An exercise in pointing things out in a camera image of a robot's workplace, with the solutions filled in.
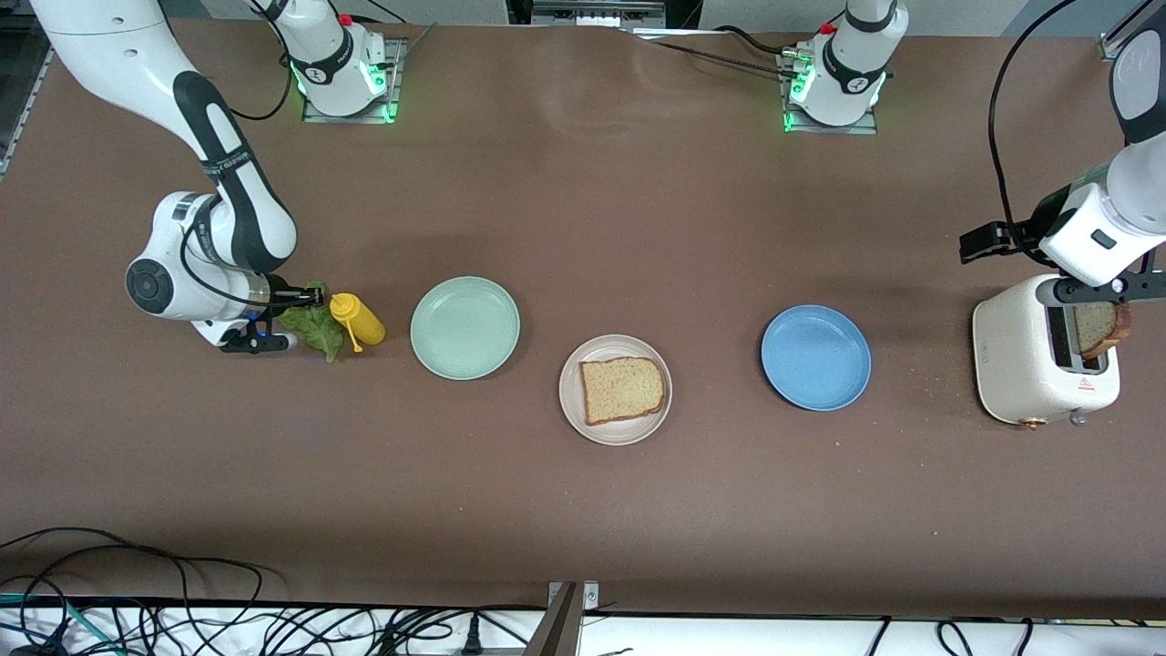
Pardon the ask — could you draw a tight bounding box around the mint green plate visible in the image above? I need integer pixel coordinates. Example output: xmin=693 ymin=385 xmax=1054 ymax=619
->
xmin=410 ymin=276 xmax=521 ymax=381

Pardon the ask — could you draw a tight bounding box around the aluminium frame rail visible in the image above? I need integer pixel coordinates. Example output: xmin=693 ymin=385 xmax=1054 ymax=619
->
xmin=1098 ymin=0 xmax=1140 ymax=60
xmin=0 ymin=36 xmax=56 ymax=179

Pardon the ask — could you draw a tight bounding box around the brown bread slice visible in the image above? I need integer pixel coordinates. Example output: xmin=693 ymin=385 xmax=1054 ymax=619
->
xmin=579 ymin=356 xmax=666 ymax=426
xmin=1073 ymin=301 xmax=1133 ymax=359

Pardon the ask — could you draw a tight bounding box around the yellow mustard squeeze bottle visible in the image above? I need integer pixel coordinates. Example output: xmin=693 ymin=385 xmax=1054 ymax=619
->
xmin=329 ymin=292 xmax=386 ymax=354

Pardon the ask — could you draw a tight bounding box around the blue plate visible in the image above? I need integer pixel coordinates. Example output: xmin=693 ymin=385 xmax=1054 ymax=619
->
xmin=761 ymin=304 xmax=873 ymax=412

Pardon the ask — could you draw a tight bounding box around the green lettuce leaf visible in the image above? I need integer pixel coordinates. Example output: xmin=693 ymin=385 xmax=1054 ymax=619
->
xmin=278 ymin=281 xmax=343 ymax=364

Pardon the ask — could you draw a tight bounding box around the black looping floor cable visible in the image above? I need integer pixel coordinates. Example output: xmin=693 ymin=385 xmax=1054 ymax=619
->
xmin=0 ymin=527 xmax=265 ymax=639

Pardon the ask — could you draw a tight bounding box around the metal frame crossbar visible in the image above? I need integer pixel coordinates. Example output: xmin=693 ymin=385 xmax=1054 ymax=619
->
xmin=506 ymin=0 xmax=702 ymax=36

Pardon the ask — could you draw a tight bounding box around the cream white toaster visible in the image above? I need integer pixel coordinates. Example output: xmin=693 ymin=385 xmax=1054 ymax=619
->
xmin=972 ymin=273 xmax=1121 ymax=429

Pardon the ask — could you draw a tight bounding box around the teal floor cable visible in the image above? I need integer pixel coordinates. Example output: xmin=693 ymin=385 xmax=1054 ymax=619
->
xmin=0 ymin=592 xmax=119 ymax=656

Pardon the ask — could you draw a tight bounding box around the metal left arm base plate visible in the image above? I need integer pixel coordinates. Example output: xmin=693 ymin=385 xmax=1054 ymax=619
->
xmin=779 ymin=50 xmax=880 ymax=136

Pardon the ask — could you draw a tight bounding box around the metal camera mount beam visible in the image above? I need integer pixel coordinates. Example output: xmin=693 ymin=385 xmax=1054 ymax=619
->
xmin=524 ymin=580 xmax=602 ymax=656

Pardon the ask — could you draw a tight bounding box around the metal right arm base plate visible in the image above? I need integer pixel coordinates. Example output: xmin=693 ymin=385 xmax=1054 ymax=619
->
xmin=302 ymin=38 xmax=402 ymax=124

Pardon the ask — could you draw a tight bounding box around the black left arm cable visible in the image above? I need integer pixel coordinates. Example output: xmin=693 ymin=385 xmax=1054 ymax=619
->
xmin=988 ymin=0 xmax=1085 ymax=270

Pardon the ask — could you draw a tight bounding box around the beige plate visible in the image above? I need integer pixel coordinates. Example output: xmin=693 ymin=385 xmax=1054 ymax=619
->
xmin=558 ymin=333 xmax=673 ymax=446

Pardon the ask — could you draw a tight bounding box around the black base cable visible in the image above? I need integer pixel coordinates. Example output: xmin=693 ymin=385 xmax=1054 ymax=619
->
xmin=629 ymin=36 xmax=793 ymax=78
xmin=711 ymin=26 xmax=798 ymax=56

